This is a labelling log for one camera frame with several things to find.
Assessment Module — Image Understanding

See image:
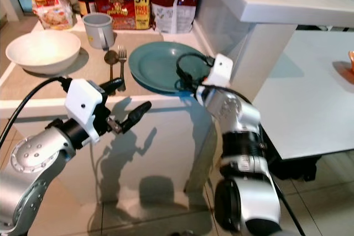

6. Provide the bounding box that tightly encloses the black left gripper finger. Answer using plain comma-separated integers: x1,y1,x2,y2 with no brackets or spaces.
100,77,125,94
119,101,152,134

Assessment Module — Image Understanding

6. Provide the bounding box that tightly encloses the teal plate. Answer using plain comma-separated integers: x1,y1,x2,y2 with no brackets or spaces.
128,41,211,94

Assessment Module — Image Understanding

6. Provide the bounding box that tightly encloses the metal fork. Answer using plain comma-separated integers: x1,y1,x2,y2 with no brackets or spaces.
116,45,129,92

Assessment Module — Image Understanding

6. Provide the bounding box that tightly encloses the dark metal spoon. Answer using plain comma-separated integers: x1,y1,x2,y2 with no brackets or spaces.
104,50,119,81

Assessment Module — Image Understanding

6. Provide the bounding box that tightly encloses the grey mug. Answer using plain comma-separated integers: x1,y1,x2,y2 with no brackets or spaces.
82,13,116,51

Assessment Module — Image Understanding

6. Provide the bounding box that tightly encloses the white ceramic bowl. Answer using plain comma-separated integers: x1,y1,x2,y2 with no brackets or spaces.
6,29,81,75

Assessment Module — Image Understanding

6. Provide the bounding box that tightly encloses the red noodle multipack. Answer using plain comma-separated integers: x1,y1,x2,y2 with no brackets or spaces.
93,0,151,30

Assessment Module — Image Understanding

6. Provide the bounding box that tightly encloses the red and white food bag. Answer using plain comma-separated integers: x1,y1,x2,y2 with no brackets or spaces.
148,0,198,34

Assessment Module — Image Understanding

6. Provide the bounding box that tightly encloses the orange and white snack bag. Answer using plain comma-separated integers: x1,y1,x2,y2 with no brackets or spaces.
32,0,74,30

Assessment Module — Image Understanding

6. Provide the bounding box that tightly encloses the white kitchen island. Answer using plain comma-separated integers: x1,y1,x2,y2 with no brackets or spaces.
0,0,354,206

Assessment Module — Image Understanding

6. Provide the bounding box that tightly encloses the white table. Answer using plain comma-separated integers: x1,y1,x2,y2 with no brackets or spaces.
252,30,354,160

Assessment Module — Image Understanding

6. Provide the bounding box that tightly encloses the orange object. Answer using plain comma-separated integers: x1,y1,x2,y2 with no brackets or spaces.
347,50,354,76

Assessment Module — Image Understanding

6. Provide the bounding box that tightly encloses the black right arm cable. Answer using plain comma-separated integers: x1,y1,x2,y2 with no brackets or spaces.
177,52,216,79

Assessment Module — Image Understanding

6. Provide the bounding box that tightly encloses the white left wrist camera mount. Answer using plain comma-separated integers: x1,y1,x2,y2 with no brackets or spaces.
65,78,107,144

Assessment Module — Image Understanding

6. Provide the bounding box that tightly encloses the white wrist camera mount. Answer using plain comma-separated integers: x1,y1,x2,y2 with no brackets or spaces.
207,54,234,88
65,78,107,144

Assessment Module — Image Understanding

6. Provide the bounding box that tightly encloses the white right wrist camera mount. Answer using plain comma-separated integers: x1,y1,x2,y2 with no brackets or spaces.
207,54,234,88

